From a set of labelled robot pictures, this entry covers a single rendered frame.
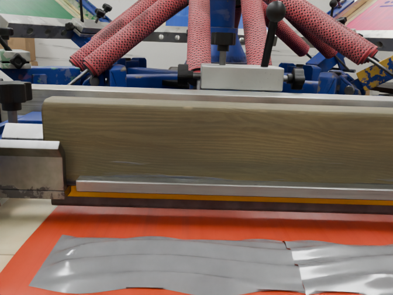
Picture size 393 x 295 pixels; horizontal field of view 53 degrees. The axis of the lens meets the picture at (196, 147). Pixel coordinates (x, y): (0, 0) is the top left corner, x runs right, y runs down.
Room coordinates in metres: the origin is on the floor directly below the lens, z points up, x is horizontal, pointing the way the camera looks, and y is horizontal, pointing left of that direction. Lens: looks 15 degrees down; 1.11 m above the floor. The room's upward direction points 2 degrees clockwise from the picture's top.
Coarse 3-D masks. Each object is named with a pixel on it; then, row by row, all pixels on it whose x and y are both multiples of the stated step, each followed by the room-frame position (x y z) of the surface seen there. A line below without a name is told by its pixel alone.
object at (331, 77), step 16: (128, 64) 1.31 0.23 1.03; (144, 64) 1.39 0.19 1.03; (288, 64) 1.37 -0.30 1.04; (304, 64) 1.35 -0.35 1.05; (112, 80) 0.93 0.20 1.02; (128, 80) 1.00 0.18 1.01; (144, 80) 1.03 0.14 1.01; (160, 80) 1.05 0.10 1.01; (320, 80) 0.96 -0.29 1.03; (336, 80) 0.94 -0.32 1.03; (352, 80) 1.04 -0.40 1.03
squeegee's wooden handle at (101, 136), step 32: (64, 128) 0.32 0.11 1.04; (96, 128) 0.32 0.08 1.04; (128, 128) 0.33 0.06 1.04; (160, 128) 0.33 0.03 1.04; (192, 128) 0.33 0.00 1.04; (224, 128) 0.33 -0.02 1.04; (256, 128) 0.33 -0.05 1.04; (288, 128) 0.33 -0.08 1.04; (320, 128) 0.33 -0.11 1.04; (352, 128) 0.33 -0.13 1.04; (384, 128) 0.33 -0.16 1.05; (96, 160) 0.32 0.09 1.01; (128, 160) 0.33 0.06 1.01; (160, 160) 0.33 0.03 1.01; (192, 160) 0.33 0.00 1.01; (224, 160) 0.33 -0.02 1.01; (256, 160) 0.33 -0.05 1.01; (288, 160) 0.33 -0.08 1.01; (320, 160) 0.33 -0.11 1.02; (352, 160) 0.33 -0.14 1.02; (384, 160) 0.33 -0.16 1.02
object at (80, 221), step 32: (64, 224) 0.31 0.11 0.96; (96, 224) 0.31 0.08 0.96; (128, 224) 0.31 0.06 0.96; (160, 224) 0.32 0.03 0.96; (192, 224) 0.32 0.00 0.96; (224, 224) 0.32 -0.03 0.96; (256, 224) 0.32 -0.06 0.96; (32, 256) 0.26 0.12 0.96; (0, 288) 0.22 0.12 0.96; (32, 288) 0.22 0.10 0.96
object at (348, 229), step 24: (288, 216) 0.34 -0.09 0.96; (312, 216) 0.35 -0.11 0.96; (336, 216) 0.35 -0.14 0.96; (360, 216) 0.35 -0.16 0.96; (384, 216) 0.35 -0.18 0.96; (288, 240) 0.30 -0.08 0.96; (312, 240) 0.30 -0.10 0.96; (336, 240) 0.30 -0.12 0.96; (360, 240) 0.30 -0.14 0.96; (384, 240) 0.30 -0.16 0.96
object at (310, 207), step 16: (176, 208) 0.34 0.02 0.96; (192, 208) 0.34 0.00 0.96; (208, 208) 0.34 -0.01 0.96; (224, 208) 0.34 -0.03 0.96; (240, 208) 0.34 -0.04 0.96; (256, 208) 0.34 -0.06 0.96; (272, 208) 0.34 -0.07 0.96; (288, 208) 0.34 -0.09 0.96; (304, 208) 0.34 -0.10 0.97; (320, 208) 0.34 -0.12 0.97; (336, 208) 0.34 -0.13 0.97; (352, 208) 0.34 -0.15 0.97; (368, 208) 0.34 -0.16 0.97; (384, 208) 0.34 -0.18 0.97
